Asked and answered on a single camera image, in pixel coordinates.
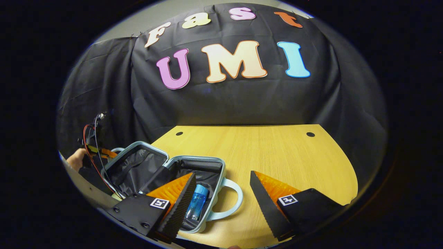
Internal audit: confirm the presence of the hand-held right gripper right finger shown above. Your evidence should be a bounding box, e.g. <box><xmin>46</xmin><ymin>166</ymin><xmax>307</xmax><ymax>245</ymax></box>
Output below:
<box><xmin>250</xmin><ymin>170</ymin><xmax>346</xmax><ymax>242</ymax></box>

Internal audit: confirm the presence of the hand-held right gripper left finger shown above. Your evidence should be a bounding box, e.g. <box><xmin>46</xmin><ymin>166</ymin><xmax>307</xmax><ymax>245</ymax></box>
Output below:
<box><xmin>106</xmin><ymin>172</ymin><xmax>197</xmax><ymax>242</ymax></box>

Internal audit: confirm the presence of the blue capped clear bottle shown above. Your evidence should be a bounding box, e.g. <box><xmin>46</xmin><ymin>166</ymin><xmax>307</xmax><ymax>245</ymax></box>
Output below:
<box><xmin>185</xmin><ymin>184</ymin><xmax>209</xmax><ymax>221</ymax></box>

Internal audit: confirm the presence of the light blue suitcase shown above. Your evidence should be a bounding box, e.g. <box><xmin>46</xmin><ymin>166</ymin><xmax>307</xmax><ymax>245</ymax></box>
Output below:
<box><xmin>100</xmin><ymin>141</ymin><xmax>244</xmax><ymax>234</ymax></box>

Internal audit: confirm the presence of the black backdrop cloth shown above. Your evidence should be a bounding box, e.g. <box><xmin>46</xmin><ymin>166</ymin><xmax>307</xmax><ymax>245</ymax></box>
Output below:
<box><xmin>57</xmin><ymin>3</ymin><xmax>388</xmax><ymax>187</ymax></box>

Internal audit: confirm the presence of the red cable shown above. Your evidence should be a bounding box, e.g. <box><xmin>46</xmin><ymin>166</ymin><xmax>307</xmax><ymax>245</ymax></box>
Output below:
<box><xmin>82</xmin><ymin>124</ymin><xmax>120</xmax><ymax>197</ymax></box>

